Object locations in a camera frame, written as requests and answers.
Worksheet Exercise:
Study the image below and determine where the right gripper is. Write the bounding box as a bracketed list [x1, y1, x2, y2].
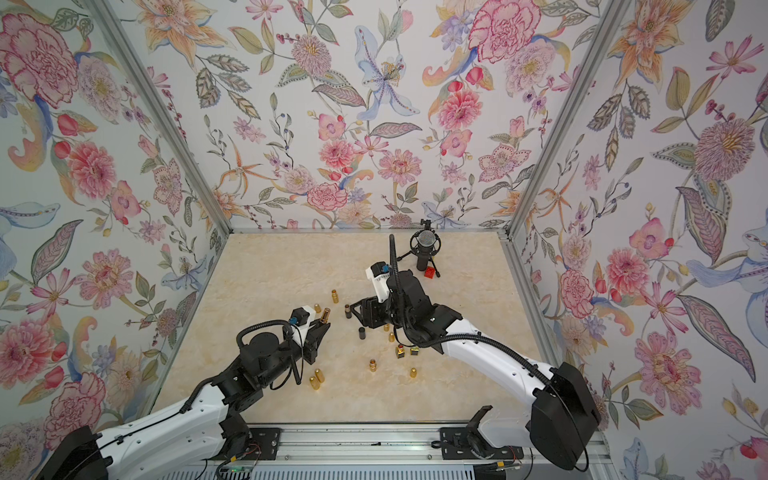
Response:
[352, 294, 419, 332]

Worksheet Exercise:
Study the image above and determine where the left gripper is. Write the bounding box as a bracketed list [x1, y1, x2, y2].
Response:
[259, 319, 334, 387]

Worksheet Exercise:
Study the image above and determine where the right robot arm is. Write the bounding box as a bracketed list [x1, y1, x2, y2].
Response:
[351, 237, 602, 472]

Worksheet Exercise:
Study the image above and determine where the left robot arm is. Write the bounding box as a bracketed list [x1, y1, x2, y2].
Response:
[37, 319, 330, 479]

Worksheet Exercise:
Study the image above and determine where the black microphone on tripod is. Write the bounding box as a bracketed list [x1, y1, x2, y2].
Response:
[397, 219, 442, 278]

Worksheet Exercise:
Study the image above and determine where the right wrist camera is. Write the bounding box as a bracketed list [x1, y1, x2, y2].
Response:
[365, 261, 390, 303]

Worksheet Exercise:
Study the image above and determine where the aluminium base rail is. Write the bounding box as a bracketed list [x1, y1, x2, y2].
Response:
[167, 422, 618, 479]

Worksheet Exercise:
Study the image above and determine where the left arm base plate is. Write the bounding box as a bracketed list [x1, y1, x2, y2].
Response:
[225, 427, 283, 461]

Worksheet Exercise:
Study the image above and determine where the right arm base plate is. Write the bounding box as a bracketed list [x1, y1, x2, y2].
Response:
[431, 427, 525, 461]

